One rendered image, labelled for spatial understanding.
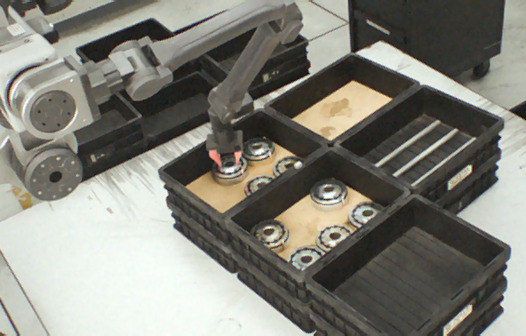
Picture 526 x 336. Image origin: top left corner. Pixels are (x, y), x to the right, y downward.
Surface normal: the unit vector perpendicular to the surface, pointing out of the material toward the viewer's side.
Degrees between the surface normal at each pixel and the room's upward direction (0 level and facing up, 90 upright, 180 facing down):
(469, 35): 90
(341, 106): 0
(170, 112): 0
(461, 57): 90
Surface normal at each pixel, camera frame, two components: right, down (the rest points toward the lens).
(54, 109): 0.56, 0.48
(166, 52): 0.09, -0.34
